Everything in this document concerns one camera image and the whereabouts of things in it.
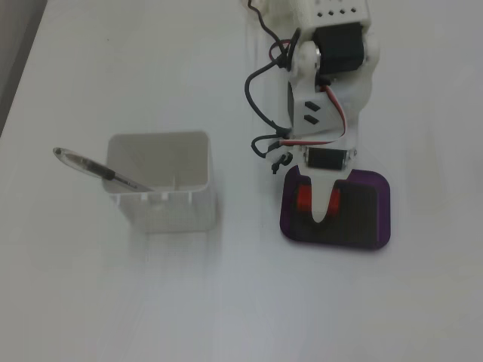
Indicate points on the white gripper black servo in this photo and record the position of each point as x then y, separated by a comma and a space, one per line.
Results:
327, 158

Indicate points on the red cube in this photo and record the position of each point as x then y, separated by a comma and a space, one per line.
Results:
303, 200

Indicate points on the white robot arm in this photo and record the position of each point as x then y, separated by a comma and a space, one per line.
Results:
339, 49

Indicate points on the purple tray box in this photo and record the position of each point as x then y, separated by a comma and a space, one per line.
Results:
362, 215

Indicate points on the white square pen holder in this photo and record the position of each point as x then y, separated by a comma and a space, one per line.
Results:
166, 203

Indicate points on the clear black ballpoint pen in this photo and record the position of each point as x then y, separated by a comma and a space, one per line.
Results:
88, 165

